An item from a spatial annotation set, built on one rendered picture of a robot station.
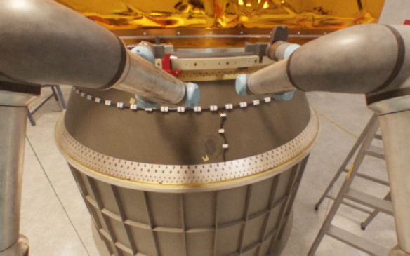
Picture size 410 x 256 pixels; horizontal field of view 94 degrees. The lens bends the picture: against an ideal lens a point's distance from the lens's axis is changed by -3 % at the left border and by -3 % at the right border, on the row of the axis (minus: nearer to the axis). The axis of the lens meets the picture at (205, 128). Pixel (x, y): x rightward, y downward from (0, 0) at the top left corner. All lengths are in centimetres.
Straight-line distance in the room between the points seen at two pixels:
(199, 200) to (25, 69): 98
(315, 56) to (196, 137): 72
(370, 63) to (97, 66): 40
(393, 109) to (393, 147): 6
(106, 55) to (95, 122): 95
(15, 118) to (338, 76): 51
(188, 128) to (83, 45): 75
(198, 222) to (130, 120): 70
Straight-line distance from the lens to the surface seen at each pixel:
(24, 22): 32
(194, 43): 105
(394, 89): 44
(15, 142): 42
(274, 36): 85
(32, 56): 32
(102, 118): 121
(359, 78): 40
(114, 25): 106
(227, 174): 104
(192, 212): 121
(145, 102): 68
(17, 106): 42
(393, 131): 46
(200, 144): 100
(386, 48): 40
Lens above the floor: 189
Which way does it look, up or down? 30 degrees down
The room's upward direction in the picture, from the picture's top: straight up
